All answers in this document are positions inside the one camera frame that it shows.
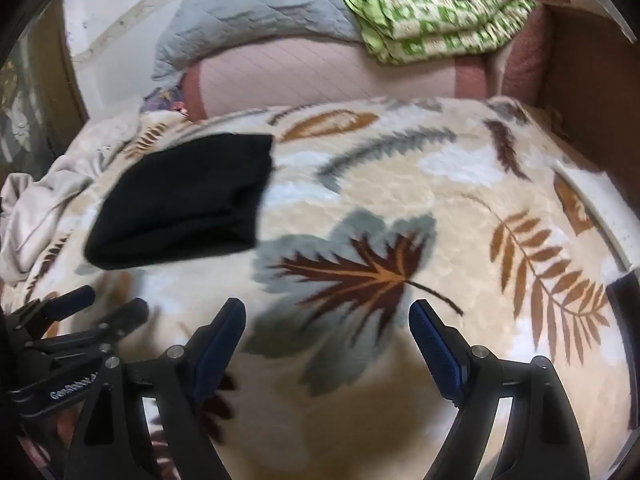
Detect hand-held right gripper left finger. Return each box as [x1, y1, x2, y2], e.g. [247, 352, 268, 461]
[62, 297, 248, 480]

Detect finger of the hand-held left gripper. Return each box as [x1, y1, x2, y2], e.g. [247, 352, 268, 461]
[31, 298, 150, 357]
[22, 285, 97, 333]

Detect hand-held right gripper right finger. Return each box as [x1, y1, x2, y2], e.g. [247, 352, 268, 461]
[408, 299, 592, 480]

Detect black pants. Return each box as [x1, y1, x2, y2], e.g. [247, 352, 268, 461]
[83, 133, 275, 271]

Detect beige crumpled garment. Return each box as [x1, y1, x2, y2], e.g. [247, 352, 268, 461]
[0, 110, 146, 286]

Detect leaf print fleece blanket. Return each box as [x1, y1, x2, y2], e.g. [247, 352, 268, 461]
[0, 95, 632, 480]

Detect colourful printed cloth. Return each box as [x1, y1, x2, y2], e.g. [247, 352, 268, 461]
[140, 85, 193, 118]

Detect brown wooden door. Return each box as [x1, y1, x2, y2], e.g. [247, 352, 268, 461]
[20, 7, 93, 123]

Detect pink padded cushion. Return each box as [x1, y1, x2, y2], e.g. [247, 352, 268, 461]
[182, 7, 553, 123]

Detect grey quilted blanket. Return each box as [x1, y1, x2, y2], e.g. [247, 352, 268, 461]
[151, 0, 368, 83]

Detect green patterned blanket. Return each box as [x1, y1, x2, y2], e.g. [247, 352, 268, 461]
[315, 0, 538, 65]

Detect brown wooden bed frame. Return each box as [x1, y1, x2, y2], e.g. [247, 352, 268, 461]
[537, 2, 640, 266]

